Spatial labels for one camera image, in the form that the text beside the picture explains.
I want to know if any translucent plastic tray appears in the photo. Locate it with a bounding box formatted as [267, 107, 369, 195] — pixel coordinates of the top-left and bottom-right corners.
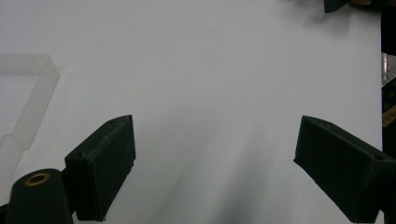
[0, 53, 61, 200]

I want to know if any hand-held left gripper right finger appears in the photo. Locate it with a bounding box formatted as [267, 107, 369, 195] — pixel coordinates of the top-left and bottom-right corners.
[293, 115, 396, 224]

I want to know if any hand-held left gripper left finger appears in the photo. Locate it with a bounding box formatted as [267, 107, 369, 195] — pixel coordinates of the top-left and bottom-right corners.
[64, 114, 136, 222]

